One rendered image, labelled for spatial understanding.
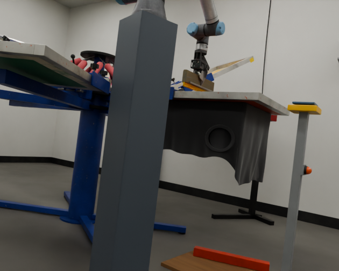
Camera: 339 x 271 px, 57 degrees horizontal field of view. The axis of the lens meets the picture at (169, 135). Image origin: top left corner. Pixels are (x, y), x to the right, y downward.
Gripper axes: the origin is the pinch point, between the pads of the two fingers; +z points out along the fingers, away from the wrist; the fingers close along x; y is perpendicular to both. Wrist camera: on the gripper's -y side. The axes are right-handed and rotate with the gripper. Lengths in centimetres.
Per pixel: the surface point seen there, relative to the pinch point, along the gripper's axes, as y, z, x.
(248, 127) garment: 14, 26, 41
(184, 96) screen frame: 29.0, 13.2, 8.8
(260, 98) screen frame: 27, 13, 50
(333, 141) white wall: -200, 18, 54
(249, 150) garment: 8, 38, 41
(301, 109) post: 18, 16, 67
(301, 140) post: 14, 30, 68
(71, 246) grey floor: 44, 109, -50
